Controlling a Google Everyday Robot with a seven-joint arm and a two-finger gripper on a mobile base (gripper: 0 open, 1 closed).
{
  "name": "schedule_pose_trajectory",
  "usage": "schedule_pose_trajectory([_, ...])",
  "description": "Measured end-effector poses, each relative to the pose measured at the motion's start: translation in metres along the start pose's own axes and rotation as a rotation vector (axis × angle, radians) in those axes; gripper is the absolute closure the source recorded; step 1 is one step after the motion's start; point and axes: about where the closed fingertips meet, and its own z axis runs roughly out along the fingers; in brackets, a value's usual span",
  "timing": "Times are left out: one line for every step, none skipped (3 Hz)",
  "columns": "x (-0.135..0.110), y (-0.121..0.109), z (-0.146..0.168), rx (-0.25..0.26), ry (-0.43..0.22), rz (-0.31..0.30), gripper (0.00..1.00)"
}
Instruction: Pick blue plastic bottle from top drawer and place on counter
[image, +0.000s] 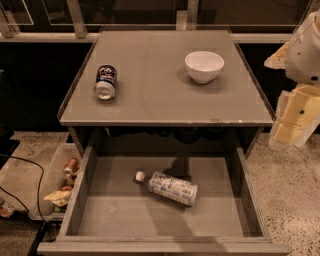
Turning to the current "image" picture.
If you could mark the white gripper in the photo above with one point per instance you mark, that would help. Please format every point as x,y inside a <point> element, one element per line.
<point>304,55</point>

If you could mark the clear plastic bottle blue label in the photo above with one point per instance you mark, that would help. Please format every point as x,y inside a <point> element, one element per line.
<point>178,190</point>

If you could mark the grey counter cabinet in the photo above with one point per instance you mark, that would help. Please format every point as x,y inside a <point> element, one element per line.
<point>154,89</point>

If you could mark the grey open top drawer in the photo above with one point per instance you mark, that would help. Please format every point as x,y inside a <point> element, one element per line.
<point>110,215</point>

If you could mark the white ceramic bowl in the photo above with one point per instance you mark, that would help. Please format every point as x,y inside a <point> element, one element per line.
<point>204,66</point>

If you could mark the blue aluminium can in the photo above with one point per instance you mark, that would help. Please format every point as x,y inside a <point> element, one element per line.
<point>105,82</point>

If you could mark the orange soda can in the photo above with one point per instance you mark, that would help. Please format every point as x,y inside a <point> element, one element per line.
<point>71,167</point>

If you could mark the yellow snack bag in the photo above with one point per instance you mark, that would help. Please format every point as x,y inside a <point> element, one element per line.
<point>59,198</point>

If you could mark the clear plastic storage bin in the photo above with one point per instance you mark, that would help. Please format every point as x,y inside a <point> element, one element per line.
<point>53,180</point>

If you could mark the metal window railing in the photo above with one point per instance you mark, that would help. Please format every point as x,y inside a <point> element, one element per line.
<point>84,20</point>

